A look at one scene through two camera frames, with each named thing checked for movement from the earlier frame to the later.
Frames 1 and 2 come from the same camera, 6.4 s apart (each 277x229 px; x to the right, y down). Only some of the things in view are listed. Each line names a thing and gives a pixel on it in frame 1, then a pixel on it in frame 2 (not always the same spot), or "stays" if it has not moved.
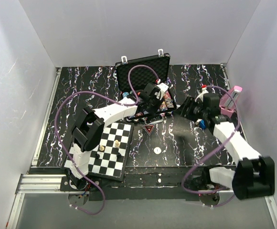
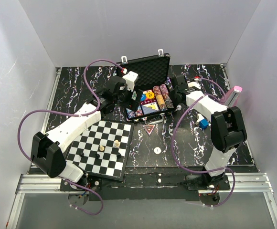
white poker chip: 157,150 stays
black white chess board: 109,158 stays
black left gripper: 152,111 to 131,103
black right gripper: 189,102 to 171,94
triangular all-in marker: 149,128 stays
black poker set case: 147,81 stays
